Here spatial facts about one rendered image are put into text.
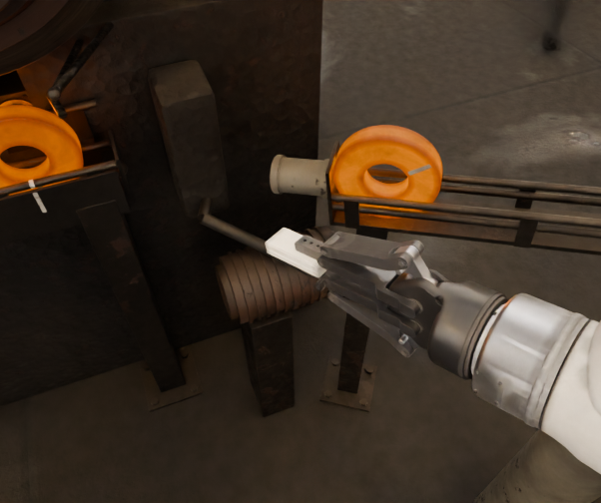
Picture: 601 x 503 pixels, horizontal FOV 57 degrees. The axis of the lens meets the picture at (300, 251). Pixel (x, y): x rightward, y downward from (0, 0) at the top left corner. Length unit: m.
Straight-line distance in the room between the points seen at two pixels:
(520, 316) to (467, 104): 1.81
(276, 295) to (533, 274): 0.95
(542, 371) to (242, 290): 0.58
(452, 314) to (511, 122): 1.76
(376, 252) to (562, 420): 0.18
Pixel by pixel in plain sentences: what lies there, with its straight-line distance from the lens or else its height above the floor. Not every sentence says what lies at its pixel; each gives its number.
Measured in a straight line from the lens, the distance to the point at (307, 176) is 0.82.
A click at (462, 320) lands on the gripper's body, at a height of 0.90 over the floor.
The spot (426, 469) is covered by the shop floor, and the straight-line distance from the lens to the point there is 1.34.
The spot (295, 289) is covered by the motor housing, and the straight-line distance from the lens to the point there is 0.92.
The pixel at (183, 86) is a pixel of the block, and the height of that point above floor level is 0.80.
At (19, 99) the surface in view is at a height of 0.77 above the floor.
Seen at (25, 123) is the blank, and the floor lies 0.80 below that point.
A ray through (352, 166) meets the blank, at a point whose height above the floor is 0.72.
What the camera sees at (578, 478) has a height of 0.47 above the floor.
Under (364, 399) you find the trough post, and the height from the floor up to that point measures 0.02.
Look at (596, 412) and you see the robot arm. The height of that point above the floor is 0.92.
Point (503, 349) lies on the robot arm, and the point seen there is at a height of 0.91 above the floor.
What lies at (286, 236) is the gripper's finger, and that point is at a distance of 0.56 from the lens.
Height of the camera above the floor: 1.26
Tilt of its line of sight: 51 degrees down
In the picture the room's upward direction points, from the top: straight up
